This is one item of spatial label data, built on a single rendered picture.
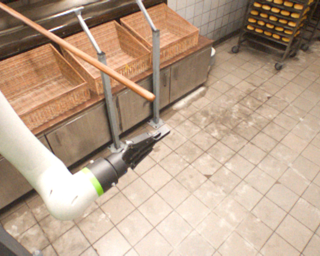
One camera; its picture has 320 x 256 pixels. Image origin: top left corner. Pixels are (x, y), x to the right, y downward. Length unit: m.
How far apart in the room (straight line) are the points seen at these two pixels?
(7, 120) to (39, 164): 0.15
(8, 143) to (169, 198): 1.52
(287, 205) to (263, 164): 0.40
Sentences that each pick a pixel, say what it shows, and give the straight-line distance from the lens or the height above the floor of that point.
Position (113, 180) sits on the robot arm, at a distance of 0.73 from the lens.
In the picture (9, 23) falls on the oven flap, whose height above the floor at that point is 1.06.
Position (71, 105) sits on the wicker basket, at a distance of 1.88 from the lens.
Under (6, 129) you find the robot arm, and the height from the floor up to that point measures 1.37.
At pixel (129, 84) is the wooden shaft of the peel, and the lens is 0.99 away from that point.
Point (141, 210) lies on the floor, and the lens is 1.98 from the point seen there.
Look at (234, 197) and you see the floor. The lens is 2.11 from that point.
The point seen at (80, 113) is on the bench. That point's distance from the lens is 1.89.
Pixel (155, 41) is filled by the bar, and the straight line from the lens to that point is 1.99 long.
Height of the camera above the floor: 1.78
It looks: 47 degrees down
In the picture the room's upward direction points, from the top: straight up
